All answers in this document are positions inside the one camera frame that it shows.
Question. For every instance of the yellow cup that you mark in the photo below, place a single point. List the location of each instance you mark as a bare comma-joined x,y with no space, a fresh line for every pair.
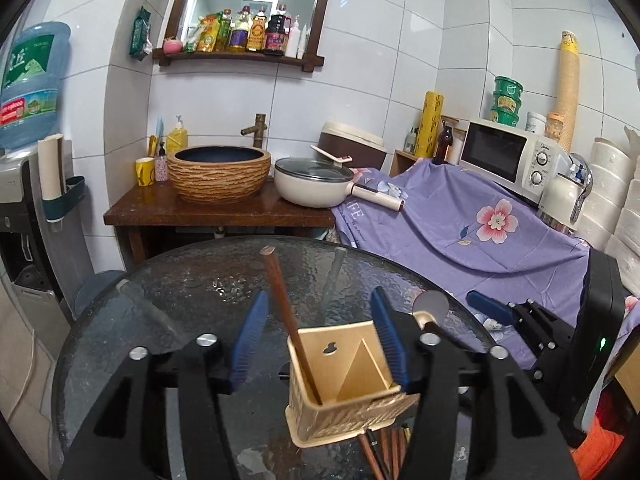
144,172

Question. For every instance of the dark wooden counter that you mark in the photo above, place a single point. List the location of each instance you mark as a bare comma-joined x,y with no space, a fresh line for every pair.
225,215

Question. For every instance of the light blue toothbrush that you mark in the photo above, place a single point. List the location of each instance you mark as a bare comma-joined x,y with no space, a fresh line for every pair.
159,132

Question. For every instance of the dark soy sauce bottle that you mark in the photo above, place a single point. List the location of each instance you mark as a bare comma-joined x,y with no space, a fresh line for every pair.
276,35

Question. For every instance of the green hanging packet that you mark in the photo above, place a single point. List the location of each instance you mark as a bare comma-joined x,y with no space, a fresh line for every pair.
140,35

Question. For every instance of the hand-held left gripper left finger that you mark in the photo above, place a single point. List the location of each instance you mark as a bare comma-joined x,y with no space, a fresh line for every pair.
250,335

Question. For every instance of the purple floral cloth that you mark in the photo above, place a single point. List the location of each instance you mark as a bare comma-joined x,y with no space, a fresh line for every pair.
425,230

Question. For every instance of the wooden framed mirror shelf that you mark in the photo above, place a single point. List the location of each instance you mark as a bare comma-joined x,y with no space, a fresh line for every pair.
235,58

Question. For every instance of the grey round stool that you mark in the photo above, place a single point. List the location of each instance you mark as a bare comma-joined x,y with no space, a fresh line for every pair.
97,292

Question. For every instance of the white frying pan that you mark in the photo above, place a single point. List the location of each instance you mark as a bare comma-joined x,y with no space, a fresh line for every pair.
305,192

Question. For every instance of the green wall holder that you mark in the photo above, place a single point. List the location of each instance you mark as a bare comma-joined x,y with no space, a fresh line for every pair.
75,195

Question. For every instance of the white microwave oven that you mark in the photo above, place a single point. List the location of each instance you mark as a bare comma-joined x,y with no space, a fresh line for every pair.
495,152

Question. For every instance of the grey table leg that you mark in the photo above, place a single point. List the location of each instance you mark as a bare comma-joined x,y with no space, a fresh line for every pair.
332,275
150,310

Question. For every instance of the person's orange clothing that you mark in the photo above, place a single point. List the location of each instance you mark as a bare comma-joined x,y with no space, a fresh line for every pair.
597,445

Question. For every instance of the pink pump bottle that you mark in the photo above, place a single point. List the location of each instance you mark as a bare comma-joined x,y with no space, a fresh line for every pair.
160,167

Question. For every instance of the pink jar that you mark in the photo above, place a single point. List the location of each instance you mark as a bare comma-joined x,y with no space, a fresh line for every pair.
172,45

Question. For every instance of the blue water bottle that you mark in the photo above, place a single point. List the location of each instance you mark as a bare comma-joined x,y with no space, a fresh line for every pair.
35,75

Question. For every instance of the white squeeze bottle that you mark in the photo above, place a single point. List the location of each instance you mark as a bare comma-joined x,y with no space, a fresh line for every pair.
292,40

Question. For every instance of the stack of white tissue rolls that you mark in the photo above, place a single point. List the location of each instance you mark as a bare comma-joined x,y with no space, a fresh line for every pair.
610,180

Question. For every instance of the yellow seasoning packet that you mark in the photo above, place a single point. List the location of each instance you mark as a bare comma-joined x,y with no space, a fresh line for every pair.
209,35

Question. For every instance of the brown glass bottle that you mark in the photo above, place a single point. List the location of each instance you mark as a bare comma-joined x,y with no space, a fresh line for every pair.
442,145

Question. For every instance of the small wooden box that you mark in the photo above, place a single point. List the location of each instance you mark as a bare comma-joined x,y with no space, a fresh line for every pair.
402,162

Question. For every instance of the orange label sauce bottle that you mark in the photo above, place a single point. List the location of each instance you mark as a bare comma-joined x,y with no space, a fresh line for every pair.
257,32

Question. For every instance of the green glass bottle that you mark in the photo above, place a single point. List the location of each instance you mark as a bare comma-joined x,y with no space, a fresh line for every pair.
225,32

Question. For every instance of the white rice paddle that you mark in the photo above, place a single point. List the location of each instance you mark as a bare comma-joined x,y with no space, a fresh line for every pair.
327,155

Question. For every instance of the glass pan lid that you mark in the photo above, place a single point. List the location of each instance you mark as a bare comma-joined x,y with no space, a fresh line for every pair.
312,169

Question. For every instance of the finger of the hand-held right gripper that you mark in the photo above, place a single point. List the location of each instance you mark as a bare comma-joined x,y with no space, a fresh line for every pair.
487,304

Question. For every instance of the bamboo style faucet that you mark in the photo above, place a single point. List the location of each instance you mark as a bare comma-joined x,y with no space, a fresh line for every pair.
259,132

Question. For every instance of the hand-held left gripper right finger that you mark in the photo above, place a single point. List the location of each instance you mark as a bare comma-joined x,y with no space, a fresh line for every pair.
387,340

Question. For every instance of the beige plastic utensil holder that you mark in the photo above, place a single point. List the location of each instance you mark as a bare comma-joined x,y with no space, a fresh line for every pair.
340,350

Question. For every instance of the yellow wrap roll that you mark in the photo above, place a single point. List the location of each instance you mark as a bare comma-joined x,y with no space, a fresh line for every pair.
430,125

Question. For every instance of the white jar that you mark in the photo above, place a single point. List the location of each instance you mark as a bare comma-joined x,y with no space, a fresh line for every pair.
535,122

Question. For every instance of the brown and white rice cooker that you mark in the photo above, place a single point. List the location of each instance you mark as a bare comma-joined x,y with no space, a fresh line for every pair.
355,142

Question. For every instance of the yellow dish soap bottle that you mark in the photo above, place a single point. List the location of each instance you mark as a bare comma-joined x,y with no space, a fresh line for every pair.
177,140

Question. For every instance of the white water dispenser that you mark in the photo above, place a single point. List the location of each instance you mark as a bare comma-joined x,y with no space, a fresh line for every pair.
20,200

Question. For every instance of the woven pattern wash basin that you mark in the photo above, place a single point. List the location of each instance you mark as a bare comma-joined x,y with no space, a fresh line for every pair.
220,180

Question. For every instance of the tall stack of paper cups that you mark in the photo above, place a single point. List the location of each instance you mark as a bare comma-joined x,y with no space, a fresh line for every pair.
568,90

